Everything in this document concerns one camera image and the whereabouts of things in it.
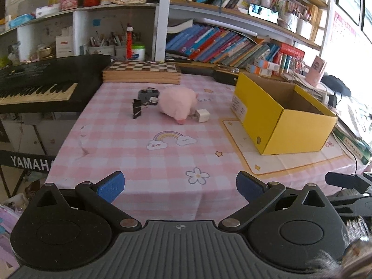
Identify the white charger cube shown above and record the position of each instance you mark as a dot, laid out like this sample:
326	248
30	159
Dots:
202	115

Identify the black stapler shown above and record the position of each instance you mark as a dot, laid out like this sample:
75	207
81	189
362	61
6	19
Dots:
176	56

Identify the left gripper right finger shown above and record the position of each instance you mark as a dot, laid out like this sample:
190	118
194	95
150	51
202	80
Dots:
261	198

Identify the pink cup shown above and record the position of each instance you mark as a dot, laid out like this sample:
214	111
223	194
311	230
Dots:
315	72

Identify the pink checkered tablecloth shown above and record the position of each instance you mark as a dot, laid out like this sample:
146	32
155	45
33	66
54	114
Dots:
181	172

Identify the black cap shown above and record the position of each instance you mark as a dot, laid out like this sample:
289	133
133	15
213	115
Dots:
336	85

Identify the black binder clip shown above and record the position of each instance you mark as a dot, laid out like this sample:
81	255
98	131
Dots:
137	108

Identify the orange white medicine box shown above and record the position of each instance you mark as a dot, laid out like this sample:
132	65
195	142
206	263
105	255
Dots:
266	65

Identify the black power adapter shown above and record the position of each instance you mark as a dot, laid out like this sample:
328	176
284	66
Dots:
332	102

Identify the black Yamaha keyboard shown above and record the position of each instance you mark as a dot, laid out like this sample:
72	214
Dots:
55	85

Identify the yellow cardboard box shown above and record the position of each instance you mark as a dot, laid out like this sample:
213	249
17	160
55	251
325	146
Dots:
280	117

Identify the grey toy truck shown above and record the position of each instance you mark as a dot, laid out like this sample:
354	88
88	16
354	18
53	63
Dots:
148	96

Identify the smartphone on shelf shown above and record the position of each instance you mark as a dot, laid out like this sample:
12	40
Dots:
263	13

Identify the white green jar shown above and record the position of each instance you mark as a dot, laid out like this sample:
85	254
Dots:
138	52

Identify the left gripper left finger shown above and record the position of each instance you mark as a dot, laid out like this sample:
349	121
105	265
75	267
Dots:
99	197

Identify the pink plush pig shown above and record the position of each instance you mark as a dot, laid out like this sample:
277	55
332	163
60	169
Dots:
178	102

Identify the wooden chess board box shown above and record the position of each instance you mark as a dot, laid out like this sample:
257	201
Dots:
142	72

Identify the dark wooden small box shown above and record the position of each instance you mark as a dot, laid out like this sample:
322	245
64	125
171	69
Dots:
226	76

